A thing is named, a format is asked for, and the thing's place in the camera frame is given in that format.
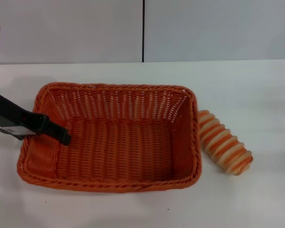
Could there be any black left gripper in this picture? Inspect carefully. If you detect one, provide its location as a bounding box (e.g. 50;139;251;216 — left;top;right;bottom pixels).
0;91;72;146

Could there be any orange woven plastic basket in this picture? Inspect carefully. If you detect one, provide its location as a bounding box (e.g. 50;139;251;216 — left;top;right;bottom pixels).
17;82;202;193

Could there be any orange-striped long bread roll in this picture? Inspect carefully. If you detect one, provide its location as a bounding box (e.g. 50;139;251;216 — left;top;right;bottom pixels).
198;109;254;176

